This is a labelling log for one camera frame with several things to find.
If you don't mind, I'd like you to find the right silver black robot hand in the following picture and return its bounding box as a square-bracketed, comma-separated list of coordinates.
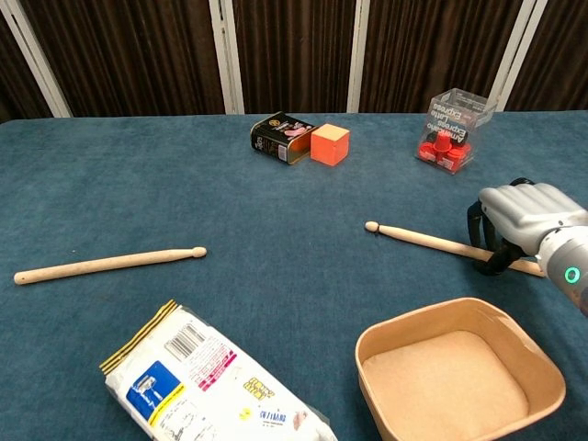
[467, 177, 583, 277]

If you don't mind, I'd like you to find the wooden drumstick with black band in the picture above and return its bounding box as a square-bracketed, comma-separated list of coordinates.
[364, 220, 546, 278]

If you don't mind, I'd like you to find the plain wooden drumstick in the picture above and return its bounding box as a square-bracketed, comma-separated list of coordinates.
[13, 246, 208, 287]

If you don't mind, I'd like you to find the clear plastic capsule box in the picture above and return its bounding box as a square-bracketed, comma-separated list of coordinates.
[415, 87, 498, 176]

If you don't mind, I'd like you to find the brown paper bowl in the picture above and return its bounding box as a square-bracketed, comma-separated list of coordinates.
[354, 297, 567, 441]

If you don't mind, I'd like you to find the orange foam cube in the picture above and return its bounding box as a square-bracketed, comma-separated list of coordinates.
[310, 122, 351, 167]

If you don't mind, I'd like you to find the blue velvet tablecloth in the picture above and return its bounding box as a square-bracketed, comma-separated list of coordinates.
[0, 111, 588, 441]

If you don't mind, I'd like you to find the black tin can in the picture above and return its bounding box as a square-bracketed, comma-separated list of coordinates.
[250, 111, 320, 166]

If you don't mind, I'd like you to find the white snack bag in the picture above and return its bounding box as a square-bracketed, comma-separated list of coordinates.
[99, 299, 339, 441]

